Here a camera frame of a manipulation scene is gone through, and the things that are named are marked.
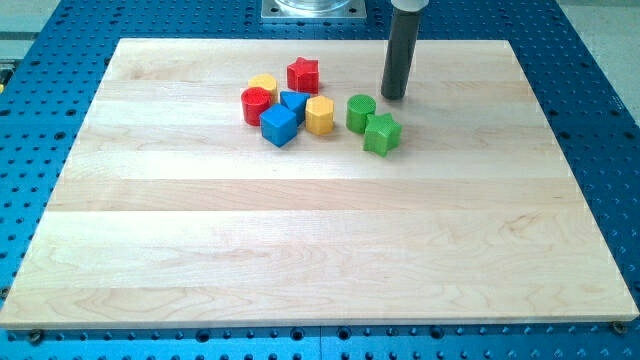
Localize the white robot arm tip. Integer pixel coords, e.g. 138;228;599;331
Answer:
391;0;429;13

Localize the green star block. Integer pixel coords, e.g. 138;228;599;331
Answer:
363;113;402;157

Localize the red star block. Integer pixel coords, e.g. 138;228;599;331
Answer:
287;57;319;94

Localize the blue cube block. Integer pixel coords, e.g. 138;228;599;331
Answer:
260;104;298;147

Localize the yellow hexagon block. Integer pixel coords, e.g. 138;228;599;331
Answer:
305;96;334;135

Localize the blue triangle block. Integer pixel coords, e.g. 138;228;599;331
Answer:
280;91;311;126

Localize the green cylinder block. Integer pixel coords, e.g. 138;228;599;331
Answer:
346;94;376;134

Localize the red cylinder block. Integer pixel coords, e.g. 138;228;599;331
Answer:
241;87;271;126

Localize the yellow cylinder block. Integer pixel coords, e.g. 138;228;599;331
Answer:
248;73;278;104

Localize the light wooden board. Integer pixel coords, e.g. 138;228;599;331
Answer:
1;38;638;330

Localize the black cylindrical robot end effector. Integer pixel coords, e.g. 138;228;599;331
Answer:
381;7;422;100

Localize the left board clamp screw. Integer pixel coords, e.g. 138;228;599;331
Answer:
26;329;44;346

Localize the board clamp screw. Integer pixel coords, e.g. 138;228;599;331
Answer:
26;329;44;346
610;322;627;335

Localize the right board clamp screw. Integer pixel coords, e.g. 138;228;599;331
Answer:
610;322;627;335

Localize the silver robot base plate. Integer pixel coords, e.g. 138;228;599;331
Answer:
261;0;367;21

